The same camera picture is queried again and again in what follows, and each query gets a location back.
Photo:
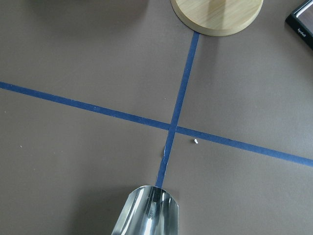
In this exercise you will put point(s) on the steel ice scoop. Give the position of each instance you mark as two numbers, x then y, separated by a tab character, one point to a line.
148	210

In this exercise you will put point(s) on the black monitor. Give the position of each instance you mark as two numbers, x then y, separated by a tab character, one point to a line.
301	22

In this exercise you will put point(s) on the round wooden stand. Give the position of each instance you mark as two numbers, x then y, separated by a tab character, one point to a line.
217	17

